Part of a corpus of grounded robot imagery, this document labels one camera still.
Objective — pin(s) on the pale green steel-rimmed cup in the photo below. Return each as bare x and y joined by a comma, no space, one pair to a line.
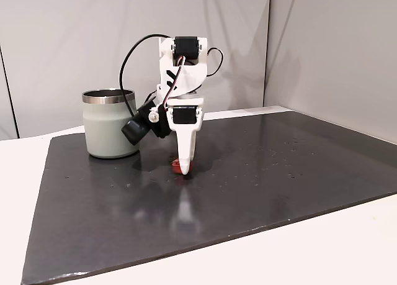
102,126

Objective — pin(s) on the small red cube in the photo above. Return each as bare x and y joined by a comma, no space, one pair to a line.
175,167

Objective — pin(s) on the dark grey table mat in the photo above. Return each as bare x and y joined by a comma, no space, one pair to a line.
198,210

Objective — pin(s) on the black camera box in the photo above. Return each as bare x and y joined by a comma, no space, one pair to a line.
139,126

